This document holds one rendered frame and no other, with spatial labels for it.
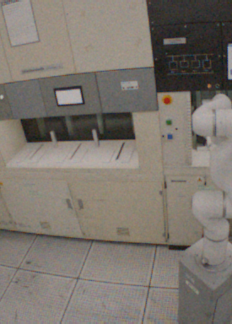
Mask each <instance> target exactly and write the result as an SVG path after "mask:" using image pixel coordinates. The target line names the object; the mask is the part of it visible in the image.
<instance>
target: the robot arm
mask: <svg viewBox="0 0 232 324"><path fill-rule="evenodd" d="M231 107H232V106H231V102H230V100H229V98H228V97H227V96H226V95H224V94H218V95H215V96H214V97H213V100H212V101H210V102H209V103H207V104H205V105H201V106H200V107H199V108H198V109H197V110H195V112H194V114H193V115H192V117H191V125H192V130H193V132H194V133H195V134H197V135H199V136H203V137H204V139H205V140H206V141H207V146H208V151H209V153H210V158H209V171H210V176H211V179H212V181H213V183H214V184H215V186H218V187H219V188H220V189H221V190H222V191H211V190H201V191H198V192H196V193H194V195H193V196H192V199H191V210H192V212H193V216H195V217H196V218H197V221H198V222H201V223H202V225H203V226H204V236H203V245H202V246H200V248H199V249H198V250H197V253H196V259H195V260H196V262H197V265H198V266H199V267H200V268H201V269H204V270H205V271H208V272H211V273H213V272H222V271H223V270H225V269H226V268H227V267H228V266H229V265H230V263H231V262H232V254H231V252H230V250H229V249H228V248H227V244H228V237H229V222H228V221H227V220H226V218H229V219H232V108H231Z"/></svg>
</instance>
